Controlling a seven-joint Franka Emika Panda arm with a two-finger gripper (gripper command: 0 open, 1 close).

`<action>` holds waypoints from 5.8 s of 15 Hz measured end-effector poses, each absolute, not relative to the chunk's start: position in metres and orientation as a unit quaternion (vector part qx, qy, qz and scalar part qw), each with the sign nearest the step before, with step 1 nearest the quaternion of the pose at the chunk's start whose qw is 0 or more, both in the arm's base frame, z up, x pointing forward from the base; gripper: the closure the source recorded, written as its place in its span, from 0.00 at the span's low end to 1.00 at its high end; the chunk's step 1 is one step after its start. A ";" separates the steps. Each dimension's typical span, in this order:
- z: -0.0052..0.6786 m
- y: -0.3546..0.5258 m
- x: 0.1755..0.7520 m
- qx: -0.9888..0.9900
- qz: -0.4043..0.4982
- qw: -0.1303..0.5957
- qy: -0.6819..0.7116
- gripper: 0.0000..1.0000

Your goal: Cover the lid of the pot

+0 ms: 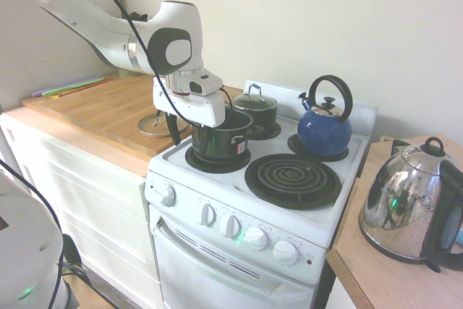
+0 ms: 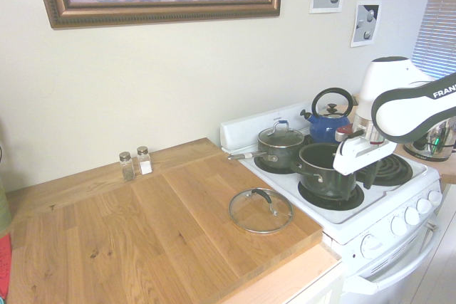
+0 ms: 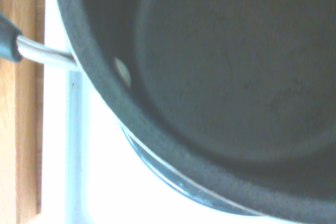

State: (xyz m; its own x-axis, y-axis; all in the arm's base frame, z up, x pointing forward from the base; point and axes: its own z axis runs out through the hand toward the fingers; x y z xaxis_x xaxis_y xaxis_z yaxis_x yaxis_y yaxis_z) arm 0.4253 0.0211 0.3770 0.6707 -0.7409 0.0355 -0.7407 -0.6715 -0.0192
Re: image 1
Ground colourful cutting mats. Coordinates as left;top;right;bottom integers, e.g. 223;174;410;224
31;76;106;98

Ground white kitchen cabinet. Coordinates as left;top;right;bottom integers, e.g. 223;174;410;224
0;106;164;309

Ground small black coil burner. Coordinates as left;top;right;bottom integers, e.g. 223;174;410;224
184;144;252;174
248;122;282;141
287;133;350;163

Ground small black saucepan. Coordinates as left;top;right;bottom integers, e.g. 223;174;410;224
231;93;279;132

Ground white oven door handle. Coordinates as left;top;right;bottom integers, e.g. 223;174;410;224
152;219;287;296

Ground large black coil burner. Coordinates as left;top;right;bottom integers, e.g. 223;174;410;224
244;153;343;211

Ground green knife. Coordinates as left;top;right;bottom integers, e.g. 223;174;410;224
42;80;95;98

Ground glass lid with blue handle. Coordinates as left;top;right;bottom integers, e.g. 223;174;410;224
231;83;279;112

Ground white stove knob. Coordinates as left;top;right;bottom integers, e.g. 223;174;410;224
242;227;269;251
218;214;242;240
197;203;217;227
157;182;177;208
271;240;300;262

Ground black triangular holder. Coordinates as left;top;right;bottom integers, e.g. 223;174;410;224
388;138;412;155

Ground blue stovetop kettle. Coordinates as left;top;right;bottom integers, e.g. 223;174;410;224
297;75;354;157

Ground orange knife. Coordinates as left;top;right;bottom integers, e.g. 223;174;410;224
54;77;114;99

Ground round glass pot lid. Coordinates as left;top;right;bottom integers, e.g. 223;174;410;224
137;112;190;138

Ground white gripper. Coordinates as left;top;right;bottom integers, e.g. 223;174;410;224
152;76;227;147

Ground black open cooking pot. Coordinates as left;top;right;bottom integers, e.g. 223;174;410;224
190;108;267;161

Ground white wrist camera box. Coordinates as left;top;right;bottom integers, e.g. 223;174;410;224
179;69;224;96

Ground black base cable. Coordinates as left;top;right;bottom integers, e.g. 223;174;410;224
0;159;64;309

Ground black floor cable bundle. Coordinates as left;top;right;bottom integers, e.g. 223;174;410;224
59;232;120;309

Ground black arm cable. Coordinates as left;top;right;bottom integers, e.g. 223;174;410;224
80;0;234;129

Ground stainless steel electric kettle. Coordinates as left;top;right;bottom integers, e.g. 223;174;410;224
357;136;463;274

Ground white electric stove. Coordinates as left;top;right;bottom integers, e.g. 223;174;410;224
144;80;380;309

